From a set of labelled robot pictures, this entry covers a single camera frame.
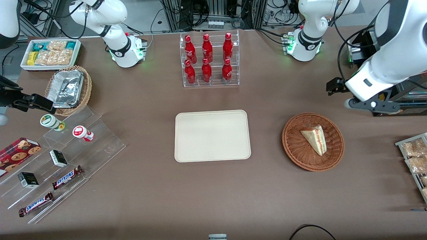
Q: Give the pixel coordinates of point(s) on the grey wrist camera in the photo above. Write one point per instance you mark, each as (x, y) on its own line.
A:
(2, 119)
(363, 104)

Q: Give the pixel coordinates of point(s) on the small grey device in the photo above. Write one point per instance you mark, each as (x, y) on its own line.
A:
(217, 237)

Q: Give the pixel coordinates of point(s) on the white power strip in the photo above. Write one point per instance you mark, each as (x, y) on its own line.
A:
(215, 24)

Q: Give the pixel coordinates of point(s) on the small clear cracker bag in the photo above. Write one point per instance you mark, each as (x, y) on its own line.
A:
(57, 45)

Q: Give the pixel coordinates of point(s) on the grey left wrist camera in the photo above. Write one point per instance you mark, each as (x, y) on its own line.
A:
(363, 104)

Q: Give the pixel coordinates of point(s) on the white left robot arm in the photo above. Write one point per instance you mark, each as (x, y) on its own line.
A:
(307, 43)

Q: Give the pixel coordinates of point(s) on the yellow snack packet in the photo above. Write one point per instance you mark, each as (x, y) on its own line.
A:
(31, 57)

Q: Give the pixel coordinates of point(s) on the white snack bin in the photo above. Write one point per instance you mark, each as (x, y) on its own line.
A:
(50, 68)

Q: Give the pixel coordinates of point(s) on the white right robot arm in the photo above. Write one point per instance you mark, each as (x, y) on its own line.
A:
(123, 53)

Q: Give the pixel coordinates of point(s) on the beige rectangular tray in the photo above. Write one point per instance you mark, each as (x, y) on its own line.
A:
(200, 146)

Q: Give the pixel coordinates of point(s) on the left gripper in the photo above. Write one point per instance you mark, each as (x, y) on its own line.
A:
(336, 85)

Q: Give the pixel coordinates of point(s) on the clear acrylic stepped stand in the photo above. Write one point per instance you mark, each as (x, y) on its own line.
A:
(106, 146)

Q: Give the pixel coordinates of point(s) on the metal equipment frame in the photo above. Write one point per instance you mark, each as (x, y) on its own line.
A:
(173, 16)

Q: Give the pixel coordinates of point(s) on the aluminium foil tray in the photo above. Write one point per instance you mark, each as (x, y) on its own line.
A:
(65, 88)

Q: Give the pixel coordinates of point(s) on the triangular sandwich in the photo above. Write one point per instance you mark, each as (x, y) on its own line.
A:
(315, 138)

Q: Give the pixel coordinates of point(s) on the round brown wicker basket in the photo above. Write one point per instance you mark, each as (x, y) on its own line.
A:
(300, 150)

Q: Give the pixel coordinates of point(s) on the light wicker basket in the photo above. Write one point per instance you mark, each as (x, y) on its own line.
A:
(87, 90)

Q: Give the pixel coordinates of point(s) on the green lidded yogurt cup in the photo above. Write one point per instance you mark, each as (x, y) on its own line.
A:
(48, 120)

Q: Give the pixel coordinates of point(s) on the small black box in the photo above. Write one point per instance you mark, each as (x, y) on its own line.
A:
(58, 158)
(28, 180)

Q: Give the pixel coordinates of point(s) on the red lidded yogurt cup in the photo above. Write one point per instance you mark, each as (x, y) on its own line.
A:
(79, 131)

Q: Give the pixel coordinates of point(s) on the red cookie box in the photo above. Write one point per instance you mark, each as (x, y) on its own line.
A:
(16, 155)

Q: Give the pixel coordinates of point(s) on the black hot dog machine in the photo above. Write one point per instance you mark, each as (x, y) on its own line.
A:
(413, 110)

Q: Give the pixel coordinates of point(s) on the clear snack bag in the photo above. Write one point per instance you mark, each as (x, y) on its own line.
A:
(425, 192)
(418, 165)
(415, 148)
(424, 180)

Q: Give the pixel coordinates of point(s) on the clear acrylic bottle rack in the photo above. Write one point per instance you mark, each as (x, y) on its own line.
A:
(217, 83)

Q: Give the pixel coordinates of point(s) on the red soda bottle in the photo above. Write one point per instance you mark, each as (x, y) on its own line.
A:
(189, 48)
(228, 45)
(206, 71)
(227, 71)
(190, 73)
(207, 46)

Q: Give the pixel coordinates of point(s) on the teal snack packet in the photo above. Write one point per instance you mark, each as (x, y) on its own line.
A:
(71, 44)
(40, 46)

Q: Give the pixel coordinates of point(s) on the Snickers chocolate bar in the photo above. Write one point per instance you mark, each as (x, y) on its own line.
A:
(66, 177)
(36, 204)

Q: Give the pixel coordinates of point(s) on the large clear cracker bag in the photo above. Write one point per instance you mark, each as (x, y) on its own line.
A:
(53, 57)

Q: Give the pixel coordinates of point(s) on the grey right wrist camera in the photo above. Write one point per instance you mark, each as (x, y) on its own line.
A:
(2, 119)

